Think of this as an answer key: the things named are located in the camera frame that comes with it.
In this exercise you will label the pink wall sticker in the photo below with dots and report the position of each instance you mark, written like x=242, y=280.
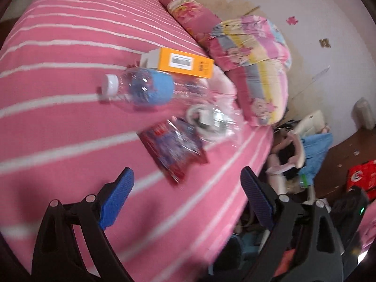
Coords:
x=292, y=21

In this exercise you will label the pink floral bolster pillow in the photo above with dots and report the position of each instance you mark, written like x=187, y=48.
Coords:
x=195, y=18

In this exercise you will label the pink white-striped bed sheet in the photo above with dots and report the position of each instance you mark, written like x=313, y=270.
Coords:
x=58, y=141

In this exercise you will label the orange white cardboard box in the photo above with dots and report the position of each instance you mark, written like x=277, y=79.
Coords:
x=175, y=61

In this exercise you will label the clear plastic water bottle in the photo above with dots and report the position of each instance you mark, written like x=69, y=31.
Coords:
x=147, y=87

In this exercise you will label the white baby chair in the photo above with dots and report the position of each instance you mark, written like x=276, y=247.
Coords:
x=287, y=157

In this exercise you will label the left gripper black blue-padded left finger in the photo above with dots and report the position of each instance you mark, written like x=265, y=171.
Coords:
x=56, y=254

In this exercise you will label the red snack wrapper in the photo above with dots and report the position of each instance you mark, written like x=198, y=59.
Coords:
x=174, y=145

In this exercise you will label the blue cloth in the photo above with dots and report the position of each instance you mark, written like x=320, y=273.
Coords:
x=316, y=148

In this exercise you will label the pastel striped cartoon quilt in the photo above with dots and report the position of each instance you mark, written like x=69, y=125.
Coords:
x=254, y=55

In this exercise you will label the red plastic bag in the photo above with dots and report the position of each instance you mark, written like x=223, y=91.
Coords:
x=363, y=176

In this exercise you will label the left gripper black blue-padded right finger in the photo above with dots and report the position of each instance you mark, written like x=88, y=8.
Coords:
x=303, y=244

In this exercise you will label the white pink knitted baby hat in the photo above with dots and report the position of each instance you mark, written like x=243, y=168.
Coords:
x=220, y=85

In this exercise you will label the clear plastic bag with tape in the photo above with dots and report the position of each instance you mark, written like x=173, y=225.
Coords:
x=216, y=124

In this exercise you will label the dark wooden cabinet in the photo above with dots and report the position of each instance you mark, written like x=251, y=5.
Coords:
x=330, y=182

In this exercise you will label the grey wrapped bundle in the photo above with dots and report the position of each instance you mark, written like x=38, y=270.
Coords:
x=363, y=115

